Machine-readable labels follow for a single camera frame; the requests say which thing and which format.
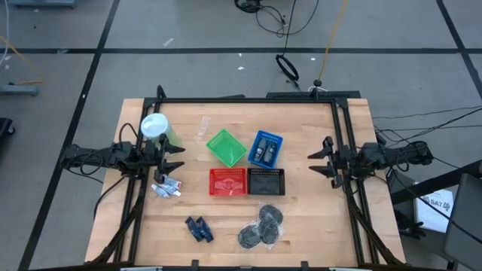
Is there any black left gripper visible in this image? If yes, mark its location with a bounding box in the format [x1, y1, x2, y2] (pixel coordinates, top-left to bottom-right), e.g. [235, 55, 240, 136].
[142, 133, 187, 185]

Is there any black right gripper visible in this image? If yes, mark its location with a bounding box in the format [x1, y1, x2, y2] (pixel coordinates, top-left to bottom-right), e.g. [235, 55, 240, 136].
[307, 135, 357, 190]

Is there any translucent item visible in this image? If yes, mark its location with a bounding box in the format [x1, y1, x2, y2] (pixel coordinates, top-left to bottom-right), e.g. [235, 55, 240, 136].
[214, 175, 244, 194]

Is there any black round item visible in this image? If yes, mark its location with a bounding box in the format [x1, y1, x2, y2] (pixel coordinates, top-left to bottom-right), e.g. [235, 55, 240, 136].
[258, 203, 285, 227]
[258, 214, 282, 248]
[237, 224, 262, 250]

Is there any dark blue toiletry packet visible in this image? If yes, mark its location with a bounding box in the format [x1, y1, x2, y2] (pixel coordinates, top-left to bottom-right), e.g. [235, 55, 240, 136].
[195, 215, 215, 243]
[185, 215, 205, 243]

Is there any green disinfecting wipes canister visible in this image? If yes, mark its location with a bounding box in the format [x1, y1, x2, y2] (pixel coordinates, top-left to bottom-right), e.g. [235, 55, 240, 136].
[139, 112, 185, 151]

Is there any clear plastic wrapper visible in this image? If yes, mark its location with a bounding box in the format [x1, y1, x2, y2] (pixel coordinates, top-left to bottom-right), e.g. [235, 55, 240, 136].
[192, 115, 212, 145]

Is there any red plastic basket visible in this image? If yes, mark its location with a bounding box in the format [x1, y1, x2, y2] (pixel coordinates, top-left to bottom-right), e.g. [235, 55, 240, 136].
[208, 167, 248, 197]

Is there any blue plastic basket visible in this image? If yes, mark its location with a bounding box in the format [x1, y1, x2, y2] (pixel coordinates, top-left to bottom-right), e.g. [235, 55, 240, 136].
[247, 129, 285, 170]

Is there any small grey toiletry bottle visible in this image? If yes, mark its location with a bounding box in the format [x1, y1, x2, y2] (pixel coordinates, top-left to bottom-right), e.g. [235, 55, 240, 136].
[262, 143, 278, 165]
[252, 138, 268, 163]

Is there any green plastic basket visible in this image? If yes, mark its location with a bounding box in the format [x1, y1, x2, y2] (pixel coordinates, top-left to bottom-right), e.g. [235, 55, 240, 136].
[205, 128, 249, 169]

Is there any black plastic basket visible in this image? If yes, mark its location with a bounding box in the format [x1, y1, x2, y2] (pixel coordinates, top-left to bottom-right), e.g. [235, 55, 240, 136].
[246, 167, 286, 196]

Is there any white cardboard box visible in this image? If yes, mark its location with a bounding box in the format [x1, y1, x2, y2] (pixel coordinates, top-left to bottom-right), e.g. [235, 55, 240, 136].
[413, 187, 456, 234]

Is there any grey chair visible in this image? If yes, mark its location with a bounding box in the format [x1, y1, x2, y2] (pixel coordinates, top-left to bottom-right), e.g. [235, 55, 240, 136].
[443, 172, 482, 271]

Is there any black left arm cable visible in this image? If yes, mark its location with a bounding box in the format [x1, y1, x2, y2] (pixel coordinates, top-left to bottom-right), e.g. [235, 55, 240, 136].
[93, 175, 127, 221]

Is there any black aluminium frame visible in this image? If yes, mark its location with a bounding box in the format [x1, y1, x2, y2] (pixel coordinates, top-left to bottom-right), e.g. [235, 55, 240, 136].
[85, 84, 406, 269]

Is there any black hanging cable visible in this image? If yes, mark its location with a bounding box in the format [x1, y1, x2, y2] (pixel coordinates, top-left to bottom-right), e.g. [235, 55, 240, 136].
[275, 0, 301, 82]

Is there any yellow hanging cable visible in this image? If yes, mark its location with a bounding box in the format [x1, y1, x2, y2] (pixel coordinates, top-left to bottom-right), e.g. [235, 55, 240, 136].
[317, 0, 349, 83]

